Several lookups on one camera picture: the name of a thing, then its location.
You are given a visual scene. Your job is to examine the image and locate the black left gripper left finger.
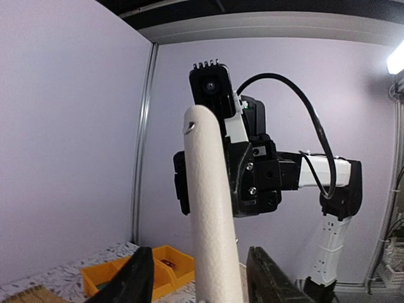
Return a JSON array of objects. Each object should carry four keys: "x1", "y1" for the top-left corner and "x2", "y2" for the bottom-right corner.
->
[{"x1": 85, "y1": 246, "x2": 154, "y2": 303}]

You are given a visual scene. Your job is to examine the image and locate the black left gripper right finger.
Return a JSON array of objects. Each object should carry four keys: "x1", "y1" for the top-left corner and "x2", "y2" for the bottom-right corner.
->
[{"x1": 246, "y1": 246, "x2": 314, "y2": 303}]

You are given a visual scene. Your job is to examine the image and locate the red cards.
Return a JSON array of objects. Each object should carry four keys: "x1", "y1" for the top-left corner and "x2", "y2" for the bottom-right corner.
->
[{"x1": 160, "y1": 259, "x2": 175, "y2": 269}]

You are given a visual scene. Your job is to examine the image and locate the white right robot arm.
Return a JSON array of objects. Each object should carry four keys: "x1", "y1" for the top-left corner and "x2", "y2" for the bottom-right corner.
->
[{"x1": 241, "y1": 96, "x2": 362, "y2": 302}]

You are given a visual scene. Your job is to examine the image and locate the yellow bin right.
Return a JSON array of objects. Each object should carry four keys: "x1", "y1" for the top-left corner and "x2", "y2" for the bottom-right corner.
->
[{"x1": 152, "y1": 245, "x2": 195, "y2": 288}]

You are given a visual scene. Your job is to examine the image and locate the yellow bin left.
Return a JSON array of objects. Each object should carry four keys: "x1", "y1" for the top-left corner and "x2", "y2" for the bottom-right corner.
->
[{"x1": 80, "y1": 262, "x2": 119, "y2": 297}]

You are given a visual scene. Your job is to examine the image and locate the floral patterned table mat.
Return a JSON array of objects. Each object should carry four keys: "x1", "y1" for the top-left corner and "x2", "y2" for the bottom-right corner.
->
[{"x1": 1, "y1": 242, "x2": 196, "y2": 302}]

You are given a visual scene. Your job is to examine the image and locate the woven bamboo tray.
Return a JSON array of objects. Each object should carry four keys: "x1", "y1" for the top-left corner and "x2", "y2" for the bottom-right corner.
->
[{"x1": 2, "y1": 285, "x2": 66, "y2": 303}]

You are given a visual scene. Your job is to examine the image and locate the aluminium frame post right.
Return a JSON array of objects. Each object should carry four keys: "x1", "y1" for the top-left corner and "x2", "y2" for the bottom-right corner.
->
[{"x1": 131, "y1": 42, "x2": 159, "y2": 244}]

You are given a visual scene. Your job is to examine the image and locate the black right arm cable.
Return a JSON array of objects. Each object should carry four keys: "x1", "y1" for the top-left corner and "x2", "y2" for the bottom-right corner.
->
[{"x1": 236, "y1": 73, "x2": 337, "y2": 201}]

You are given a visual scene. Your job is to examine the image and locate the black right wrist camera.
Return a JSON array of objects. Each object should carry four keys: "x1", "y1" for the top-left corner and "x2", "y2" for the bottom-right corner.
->
[{"x1": 189, "y1": 60, "x2": 236, "y2": 119}]

